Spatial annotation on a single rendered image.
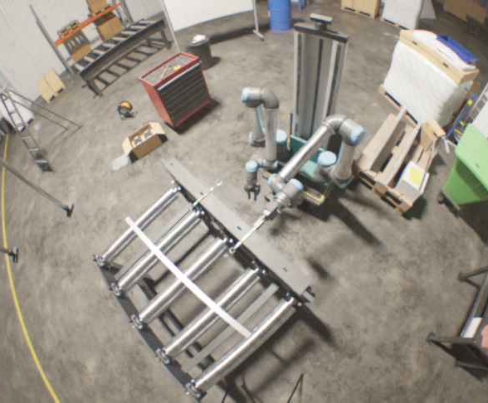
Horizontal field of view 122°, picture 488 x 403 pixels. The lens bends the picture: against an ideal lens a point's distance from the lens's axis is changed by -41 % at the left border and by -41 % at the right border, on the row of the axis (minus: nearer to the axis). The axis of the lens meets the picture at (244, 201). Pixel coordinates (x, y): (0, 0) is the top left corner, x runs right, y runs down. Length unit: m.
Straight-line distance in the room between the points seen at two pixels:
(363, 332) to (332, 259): 0.85
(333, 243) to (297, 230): 0.41
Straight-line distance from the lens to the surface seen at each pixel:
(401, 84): 4.03
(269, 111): 1.64
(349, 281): 2.45
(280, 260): 1.18
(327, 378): 2.51
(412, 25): 8.49
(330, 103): 1.74
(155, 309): 1.61
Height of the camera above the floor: 2.32
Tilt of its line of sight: 63 degrees down
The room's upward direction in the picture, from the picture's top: 17 degrees counter-clockwise
